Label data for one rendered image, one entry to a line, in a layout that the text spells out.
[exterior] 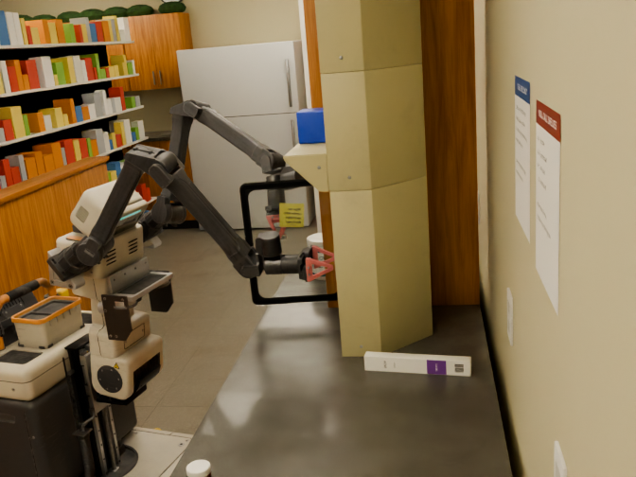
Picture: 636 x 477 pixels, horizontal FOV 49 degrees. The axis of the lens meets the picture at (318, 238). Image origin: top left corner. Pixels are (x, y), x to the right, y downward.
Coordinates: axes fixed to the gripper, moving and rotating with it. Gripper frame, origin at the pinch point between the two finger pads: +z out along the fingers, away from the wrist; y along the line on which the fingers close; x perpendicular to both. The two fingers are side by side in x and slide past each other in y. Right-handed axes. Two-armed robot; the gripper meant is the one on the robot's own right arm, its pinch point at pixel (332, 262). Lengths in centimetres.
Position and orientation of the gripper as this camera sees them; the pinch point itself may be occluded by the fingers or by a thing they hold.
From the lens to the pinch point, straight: 203.5
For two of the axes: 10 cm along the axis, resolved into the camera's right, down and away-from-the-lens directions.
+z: 9.8, -0.5, -1.7
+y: 1.5, -2.8, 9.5
